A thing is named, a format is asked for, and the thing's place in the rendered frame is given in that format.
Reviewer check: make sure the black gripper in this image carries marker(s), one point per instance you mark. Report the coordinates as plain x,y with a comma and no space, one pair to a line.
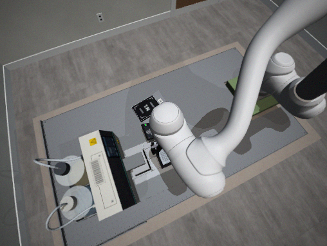
155,149

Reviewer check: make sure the black rectangular frame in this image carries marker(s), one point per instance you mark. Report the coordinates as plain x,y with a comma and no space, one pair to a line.
143,109

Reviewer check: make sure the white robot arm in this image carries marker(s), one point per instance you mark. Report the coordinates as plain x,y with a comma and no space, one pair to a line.
199,161

